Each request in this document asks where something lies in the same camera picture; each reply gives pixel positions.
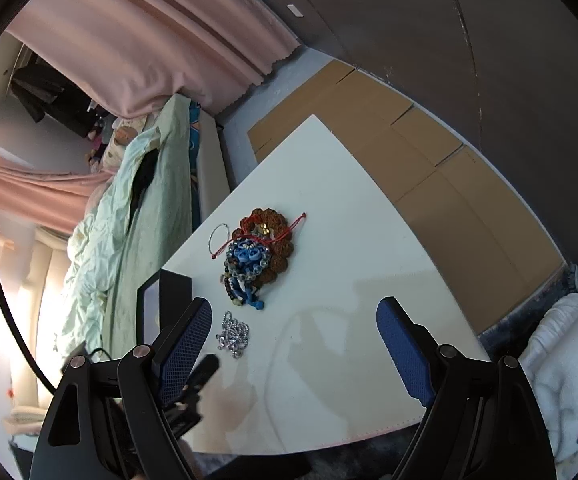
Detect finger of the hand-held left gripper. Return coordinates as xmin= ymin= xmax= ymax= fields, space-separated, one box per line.
xmin=169 ymin=354 xmax=220 ymax=438

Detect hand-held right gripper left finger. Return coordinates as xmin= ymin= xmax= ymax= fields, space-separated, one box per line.
xmin=29 ymin=297 xmax=213 ymax=480

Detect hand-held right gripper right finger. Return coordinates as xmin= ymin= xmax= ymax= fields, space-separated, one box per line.
xmin=376 ymin=296 xmax=557 ymax=480

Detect black jewelry box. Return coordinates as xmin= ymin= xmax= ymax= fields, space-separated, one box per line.
xmin=136 ymin=269 xmax=192 ymax=346

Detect dark and pale bead bracelet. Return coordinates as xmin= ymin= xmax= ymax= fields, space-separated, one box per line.
xmin=221 ymin=255 xmax=250 ymax=307

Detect thin silver bangle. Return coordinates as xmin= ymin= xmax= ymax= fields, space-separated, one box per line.
xmin=208 ymin=223 xmax=232 ymax=256

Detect white cloth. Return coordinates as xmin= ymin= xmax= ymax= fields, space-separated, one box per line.
xmin=519 ymin=280 xmax=578 ymax=466

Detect bed with green duvet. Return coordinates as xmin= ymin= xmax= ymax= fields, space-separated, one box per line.
xmin=56 ymin=95 xmax=194 ymax=361

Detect flattened cardboard sheet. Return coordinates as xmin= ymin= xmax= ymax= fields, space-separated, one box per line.
xmin=246 ymin=57 xmax=567 ymax=336

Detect black garment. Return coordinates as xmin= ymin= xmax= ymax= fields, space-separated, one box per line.
xmin=128 ymin=147 xmax=160 ymax=233

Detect blue printed bed sheet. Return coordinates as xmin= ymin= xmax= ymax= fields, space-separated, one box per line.
xmin=187 ymin=97 xmax=202 ymax=166

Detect pile of stuffed toys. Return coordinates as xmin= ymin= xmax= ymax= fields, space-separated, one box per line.
xmin=86 ymin=115 xmax=140 ymax=173

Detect pink curtain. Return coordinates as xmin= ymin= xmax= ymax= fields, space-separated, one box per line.
xmin=0 ymin=142 xmax=114 ymax=233
xmin=6 ymin=0 xmax=302 ymax=118

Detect hanging dark clothes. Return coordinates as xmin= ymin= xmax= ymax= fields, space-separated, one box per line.
xmin=11 ymin=52 xmax=114 ymax=138

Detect silver crystal chain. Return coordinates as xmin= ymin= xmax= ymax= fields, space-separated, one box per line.
xmin=215 ymin=311 xmax=250 ymax=359

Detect blue bead bracelet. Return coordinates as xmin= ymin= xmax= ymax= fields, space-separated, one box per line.
xmin=231 ymin=240 xmax=270 ymax=273

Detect brown bead bracelet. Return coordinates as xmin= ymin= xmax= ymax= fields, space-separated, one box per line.
xmin=232 ymin=207 xmax=296 ymax=286

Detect red string bracelet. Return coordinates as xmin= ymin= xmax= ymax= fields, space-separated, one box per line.
xmin=212 ymin=213 xmax=307 ymax=260

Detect white bed frame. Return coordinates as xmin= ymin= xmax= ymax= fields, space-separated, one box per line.
xmin=196 ymin=107 xmax=232 ymax=221

